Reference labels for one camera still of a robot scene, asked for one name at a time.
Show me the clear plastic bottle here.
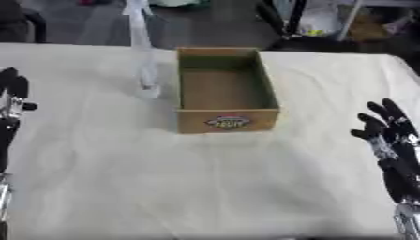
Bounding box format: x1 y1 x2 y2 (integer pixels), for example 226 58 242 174
121 0 164 99

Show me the clear plastic bag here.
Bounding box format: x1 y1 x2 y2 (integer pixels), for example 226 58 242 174
296 0 352 39

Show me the black chair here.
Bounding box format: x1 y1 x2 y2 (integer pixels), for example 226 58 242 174
0 0 50 44

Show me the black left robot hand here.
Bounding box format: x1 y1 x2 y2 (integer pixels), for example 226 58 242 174
0 67 39 174

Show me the black tripod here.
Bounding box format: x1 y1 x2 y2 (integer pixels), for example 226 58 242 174
254 0 308 48

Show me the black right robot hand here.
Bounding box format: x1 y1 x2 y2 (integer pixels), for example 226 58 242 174
349 97 420 204

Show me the white metal frame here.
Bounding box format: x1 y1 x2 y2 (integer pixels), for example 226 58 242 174
335 0 420 43

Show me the tan cardboard box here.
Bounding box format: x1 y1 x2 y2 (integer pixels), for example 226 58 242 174
173 46 282 135

